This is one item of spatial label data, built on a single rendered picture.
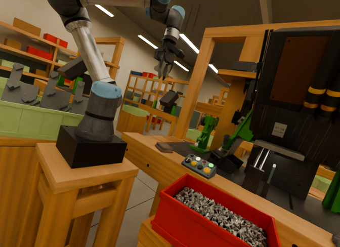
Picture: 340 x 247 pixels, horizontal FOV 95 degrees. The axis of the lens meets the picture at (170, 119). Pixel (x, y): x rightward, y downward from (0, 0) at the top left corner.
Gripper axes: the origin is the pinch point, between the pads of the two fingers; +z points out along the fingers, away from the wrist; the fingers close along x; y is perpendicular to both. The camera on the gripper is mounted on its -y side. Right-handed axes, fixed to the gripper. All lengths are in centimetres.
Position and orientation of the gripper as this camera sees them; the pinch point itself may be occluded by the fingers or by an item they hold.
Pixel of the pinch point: (162, 77)
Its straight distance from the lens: 85.2
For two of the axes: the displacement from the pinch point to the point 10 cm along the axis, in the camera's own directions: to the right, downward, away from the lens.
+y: -7.6, -2.8, 5.8
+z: -2.9, 9.5, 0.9
